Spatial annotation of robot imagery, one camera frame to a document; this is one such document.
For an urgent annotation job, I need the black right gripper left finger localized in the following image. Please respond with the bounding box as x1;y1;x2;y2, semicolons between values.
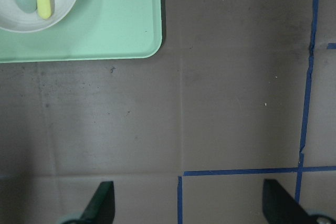
79;181;116;224

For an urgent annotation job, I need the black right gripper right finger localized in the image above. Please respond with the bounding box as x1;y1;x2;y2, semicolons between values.
262;179;317;224

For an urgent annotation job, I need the white round plate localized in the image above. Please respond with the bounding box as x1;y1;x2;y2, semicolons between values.
1;0;76;33

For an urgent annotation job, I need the light green plastic tray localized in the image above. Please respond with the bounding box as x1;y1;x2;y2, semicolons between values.
1;0;163;63

